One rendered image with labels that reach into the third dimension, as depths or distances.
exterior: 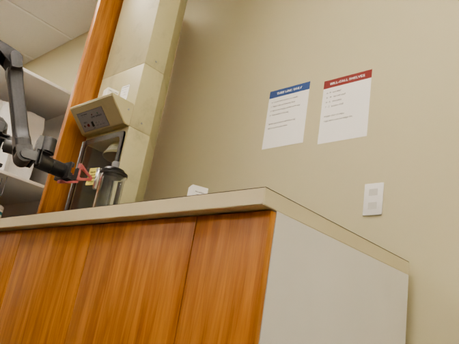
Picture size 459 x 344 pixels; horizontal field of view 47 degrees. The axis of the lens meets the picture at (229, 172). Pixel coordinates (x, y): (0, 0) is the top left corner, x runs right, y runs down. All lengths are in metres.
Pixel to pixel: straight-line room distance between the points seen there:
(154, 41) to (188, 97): 0.45
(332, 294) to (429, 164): 0.66
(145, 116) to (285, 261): 1.27
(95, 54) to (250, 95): 0.78
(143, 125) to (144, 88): 0.16
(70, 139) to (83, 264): 0.98
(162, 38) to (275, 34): 0.52
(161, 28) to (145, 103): 0.37
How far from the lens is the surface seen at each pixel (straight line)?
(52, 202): 2.43
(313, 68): 2.28
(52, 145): 2.07
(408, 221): 1.79
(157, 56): 2.42
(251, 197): 1.16
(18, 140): 2.04
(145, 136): 2.28
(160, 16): 2.51
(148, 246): 1.42
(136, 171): 2.23
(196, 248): 1.28
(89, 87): 2.62
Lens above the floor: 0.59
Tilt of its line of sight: 19 degrees up
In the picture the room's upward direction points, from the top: 10 degrees clockwise
